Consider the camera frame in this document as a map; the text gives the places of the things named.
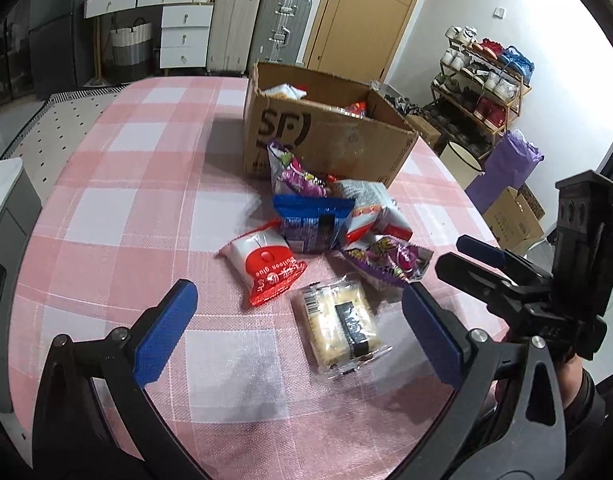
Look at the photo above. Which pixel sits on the clear cracker packet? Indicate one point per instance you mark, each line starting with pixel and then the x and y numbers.
pixel 336 325

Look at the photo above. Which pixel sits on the grey white laundry basket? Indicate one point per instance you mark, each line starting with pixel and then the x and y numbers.
pixel 130 52

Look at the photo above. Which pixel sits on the dark glossy wardrobe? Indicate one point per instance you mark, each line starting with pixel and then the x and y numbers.
pixel 9 40

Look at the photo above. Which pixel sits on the wooden shoe rack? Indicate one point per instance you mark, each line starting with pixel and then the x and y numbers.
pixel 516 110

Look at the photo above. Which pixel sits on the silver suitcase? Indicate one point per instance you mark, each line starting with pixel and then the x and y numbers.
pixel 281 25

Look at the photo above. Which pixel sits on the pile of sneakers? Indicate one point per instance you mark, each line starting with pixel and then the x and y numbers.
pixel 396 100

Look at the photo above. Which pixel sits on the cream trash bin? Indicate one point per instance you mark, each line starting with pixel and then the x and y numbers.
pixel 461 162

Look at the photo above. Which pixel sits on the purple bag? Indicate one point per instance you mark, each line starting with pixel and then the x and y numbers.
pixel 506 172

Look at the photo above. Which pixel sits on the brown cardboard carton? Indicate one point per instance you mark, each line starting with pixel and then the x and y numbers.
pixel 511 222

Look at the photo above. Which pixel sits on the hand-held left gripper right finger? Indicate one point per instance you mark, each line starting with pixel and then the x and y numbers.
pixel 431 335

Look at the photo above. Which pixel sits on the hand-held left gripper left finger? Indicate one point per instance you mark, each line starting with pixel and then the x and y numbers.
pixel 166 332

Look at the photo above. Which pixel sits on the large cardboard box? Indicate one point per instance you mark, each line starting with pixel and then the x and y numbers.
pixel 336 145

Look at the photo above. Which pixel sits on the person's right hand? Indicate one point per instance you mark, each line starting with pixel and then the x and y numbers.
pixel 571 380

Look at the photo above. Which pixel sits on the person's right forearm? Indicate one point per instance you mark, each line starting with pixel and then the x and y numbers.
pixel 598 420

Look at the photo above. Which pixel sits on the purple snack packet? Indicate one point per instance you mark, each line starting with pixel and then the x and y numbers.
pixel 391 257
pixel 299 177

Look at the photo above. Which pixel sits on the white drawer cabinet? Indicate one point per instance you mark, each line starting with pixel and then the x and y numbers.
pixel 184 35

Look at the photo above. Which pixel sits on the dark grey refrigerator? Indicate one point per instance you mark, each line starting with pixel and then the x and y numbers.
pixel 56 45

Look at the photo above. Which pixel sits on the white packet with red circle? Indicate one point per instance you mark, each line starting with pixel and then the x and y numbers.
pixel 266 265

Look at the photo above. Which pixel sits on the blue snack packet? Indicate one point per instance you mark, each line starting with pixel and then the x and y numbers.
pixel 306 220

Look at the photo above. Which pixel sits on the small cardboard box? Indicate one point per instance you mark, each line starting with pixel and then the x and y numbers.
pixel 424 130

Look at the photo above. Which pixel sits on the patterned carton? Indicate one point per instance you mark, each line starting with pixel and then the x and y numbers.
pixel 533 202

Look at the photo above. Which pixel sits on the wooden door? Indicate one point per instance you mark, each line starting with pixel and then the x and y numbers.
pixel 366 15

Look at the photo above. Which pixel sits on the white red-edged snack packet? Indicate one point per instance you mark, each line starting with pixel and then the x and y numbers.
pixel 371 210

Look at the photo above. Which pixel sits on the pink checked tablecloth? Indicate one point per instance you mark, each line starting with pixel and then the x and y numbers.
pixel 136 210

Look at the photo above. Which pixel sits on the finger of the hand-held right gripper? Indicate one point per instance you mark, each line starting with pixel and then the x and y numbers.
pixel 466 272
pixel 481 250

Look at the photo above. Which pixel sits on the beige suitcase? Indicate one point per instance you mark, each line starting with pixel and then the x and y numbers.
pixel 234 25

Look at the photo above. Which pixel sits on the patterned floor rug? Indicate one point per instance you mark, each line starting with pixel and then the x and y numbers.
pixel 51 125

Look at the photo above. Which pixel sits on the grey side cabinet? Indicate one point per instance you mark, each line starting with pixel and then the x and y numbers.
pixel 6 260

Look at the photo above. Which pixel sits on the rows of assorted shoes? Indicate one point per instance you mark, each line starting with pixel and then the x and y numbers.
pixel 481 85

